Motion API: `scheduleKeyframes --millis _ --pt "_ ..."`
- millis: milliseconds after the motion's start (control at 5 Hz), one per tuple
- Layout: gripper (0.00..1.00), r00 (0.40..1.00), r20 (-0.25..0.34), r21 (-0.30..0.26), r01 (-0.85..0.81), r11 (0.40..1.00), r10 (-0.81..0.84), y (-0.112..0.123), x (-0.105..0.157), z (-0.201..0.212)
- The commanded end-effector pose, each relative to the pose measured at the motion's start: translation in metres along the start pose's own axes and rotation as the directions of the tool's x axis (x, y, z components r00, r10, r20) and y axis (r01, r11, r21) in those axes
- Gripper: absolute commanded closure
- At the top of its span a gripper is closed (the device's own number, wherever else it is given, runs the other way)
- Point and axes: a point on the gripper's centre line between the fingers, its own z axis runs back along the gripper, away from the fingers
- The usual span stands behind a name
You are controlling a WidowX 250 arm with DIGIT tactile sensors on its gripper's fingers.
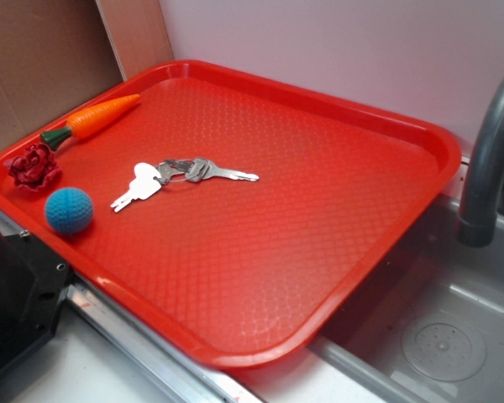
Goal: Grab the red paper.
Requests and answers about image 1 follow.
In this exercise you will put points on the silver key bunch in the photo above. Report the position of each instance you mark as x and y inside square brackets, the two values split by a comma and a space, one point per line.
[149, 179]

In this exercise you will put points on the orange toy carrot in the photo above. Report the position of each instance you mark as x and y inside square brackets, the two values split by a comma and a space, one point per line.
[88, 121]

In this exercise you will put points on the grey faucet spout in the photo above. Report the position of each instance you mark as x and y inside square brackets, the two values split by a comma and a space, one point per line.
[482, 199]

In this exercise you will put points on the crumpled red paper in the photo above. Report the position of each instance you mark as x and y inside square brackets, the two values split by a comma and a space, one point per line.
[35, 169]

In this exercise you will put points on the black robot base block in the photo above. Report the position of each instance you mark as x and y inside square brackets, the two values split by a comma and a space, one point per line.
[33, 286]

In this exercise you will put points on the metal counter edge rail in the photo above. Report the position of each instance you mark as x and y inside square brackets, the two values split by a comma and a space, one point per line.
[100, 354]

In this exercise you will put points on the red plastic tray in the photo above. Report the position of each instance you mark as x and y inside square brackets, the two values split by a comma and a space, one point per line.
[236, 273]

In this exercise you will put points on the brown cardboard panel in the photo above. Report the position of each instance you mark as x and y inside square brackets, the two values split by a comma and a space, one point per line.
[57, 55]

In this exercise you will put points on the blue knitted ball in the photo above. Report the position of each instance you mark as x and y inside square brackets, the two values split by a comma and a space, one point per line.
[69, 211]

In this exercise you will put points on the grey plastic sink basin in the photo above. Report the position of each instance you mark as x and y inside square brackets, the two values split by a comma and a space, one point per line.
[426, 326]

